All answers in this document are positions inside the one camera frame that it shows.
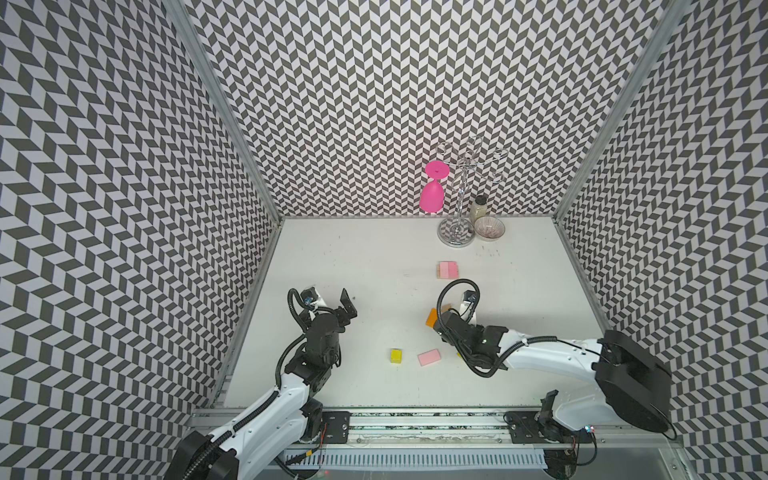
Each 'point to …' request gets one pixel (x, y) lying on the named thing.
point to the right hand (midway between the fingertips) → (453, 328)
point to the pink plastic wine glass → (432, 194)
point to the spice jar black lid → (481, 199)
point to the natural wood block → (439, 278)
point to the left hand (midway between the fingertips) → (332, 296)
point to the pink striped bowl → (489, 228)
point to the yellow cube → (396, 356)
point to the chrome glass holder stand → (456, 231)
